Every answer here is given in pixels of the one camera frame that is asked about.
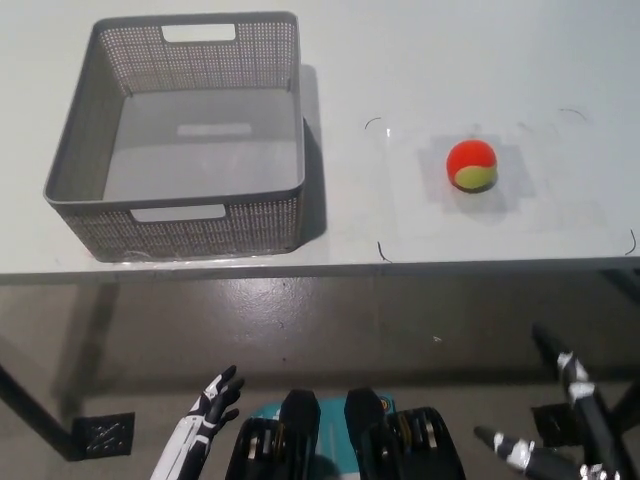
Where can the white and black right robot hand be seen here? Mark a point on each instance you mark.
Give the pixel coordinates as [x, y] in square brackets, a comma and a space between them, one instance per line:
[592, 415]

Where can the grey perforated plastic basket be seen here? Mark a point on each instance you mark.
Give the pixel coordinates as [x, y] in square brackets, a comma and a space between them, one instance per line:
[200, 150]

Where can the black table foot plate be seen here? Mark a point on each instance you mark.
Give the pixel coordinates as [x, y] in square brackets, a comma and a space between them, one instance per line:
[550, 425]
[105, 434]

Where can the orange and yellow tennis ball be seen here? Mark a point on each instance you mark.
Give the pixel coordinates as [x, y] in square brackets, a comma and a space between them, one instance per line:
[467, 157]

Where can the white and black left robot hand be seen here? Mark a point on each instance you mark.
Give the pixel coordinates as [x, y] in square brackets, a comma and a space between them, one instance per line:
[200, 415]

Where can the black and teal robot torso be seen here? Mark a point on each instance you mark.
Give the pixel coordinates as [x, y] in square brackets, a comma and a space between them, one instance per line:
[360, 440]

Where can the dark metal table leg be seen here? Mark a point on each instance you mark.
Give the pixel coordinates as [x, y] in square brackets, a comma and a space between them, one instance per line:
[631, 400]
[30, 400]

